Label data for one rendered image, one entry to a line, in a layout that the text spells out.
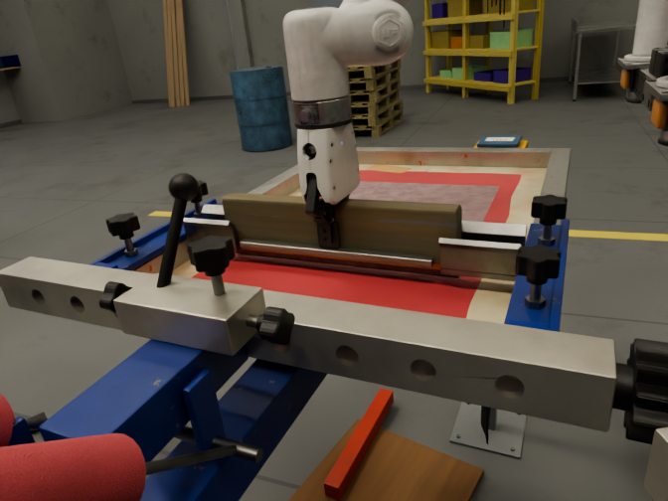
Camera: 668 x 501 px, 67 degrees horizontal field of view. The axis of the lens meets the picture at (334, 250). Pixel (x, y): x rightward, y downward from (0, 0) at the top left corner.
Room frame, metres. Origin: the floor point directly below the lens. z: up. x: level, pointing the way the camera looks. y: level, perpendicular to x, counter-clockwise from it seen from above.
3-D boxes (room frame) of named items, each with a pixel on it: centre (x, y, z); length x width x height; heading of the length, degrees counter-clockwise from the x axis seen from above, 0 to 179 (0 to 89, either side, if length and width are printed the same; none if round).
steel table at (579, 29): (7.87, -4.20, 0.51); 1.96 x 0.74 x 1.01; 157
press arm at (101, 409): (0.35, 0.16, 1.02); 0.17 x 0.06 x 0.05; 153
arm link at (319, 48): (0.68, -0.04, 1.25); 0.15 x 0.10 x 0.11; 105
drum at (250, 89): (6.26, 0.68, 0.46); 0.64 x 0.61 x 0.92; 64
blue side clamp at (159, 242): (0.77, 0.26, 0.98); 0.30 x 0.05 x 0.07; 153
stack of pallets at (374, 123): (6.74, -0.55, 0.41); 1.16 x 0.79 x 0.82; 155
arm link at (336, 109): (0.67, 0.00, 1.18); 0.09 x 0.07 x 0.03; 153
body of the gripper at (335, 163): (0.68, 0.00, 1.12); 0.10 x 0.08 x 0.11; 153
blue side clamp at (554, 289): (0.52, -0.23, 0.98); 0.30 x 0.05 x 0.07; 153
